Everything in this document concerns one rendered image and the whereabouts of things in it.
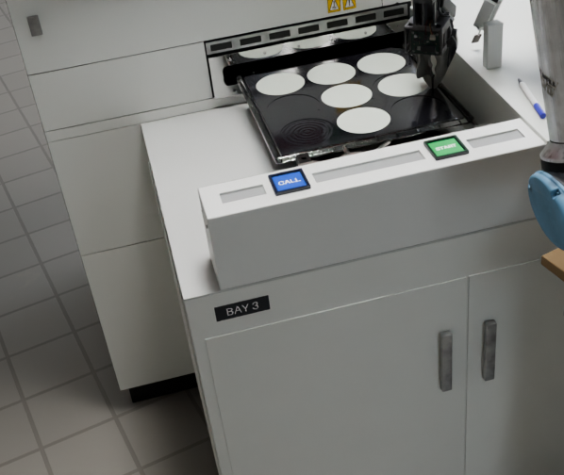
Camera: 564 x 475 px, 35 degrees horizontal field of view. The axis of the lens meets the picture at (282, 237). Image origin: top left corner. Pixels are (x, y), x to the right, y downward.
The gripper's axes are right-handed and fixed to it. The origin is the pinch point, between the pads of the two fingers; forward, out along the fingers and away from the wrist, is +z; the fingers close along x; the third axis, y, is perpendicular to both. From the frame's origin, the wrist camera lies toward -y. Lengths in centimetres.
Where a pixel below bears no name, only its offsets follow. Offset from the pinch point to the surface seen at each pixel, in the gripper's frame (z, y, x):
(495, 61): -6.5, 3.3, 12.4
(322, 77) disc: 1.3, 0.7, -23.2
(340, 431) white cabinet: 48, 50, -4
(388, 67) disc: 1.3, -6.3, -11.4
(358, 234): 4.4, 46.4, 0.4
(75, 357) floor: 91, 12, -102
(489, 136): -4.5, 26.6, 16.5
